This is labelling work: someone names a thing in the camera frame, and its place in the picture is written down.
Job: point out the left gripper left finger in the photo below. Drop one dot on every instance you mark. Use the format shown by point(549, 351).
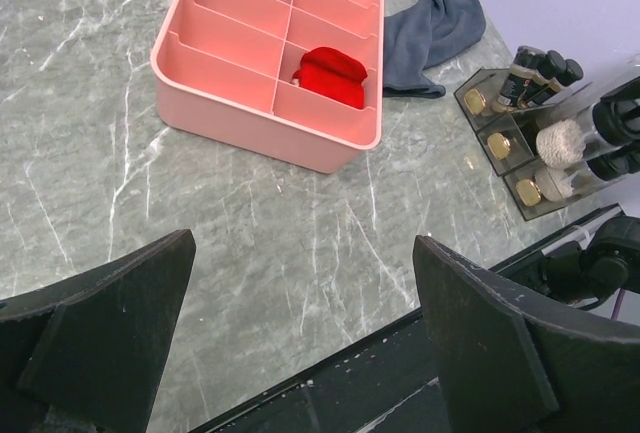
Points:
point(94, 346)

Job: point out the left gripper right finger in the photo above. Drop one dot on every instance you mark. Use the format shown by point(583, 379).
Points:
point(512, 360)

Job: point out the salt jar black lid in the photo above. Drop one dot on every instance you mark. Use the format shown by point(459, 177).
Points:
point(582, 179)
point(602, 128)

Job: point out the spice shaker black cap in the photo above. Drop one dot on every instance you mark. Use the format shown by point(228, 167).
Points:
point(573, 73)
point(520, 73)

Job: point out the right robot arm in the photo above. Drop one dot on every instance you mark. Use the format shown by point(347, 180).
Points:
point(608, 264)

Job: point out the clear acrylic organizer rack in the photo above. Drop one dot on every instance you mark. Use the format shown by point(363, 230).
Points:
point(508, 139)

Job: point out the red knitted cloth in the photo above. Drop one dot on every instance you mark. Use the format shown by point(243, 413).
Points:
point(332, 74)

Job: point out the blue grey towel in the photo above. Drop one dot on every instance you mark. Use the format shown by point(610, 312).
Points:
point(423, 36)

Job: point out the pink divided tray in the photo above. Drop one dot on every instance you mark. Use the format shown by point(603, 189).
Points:
point(223, 71)

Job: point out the black table front rail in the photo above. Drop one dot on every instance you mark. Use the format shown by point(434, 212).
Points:
point(388, 381)

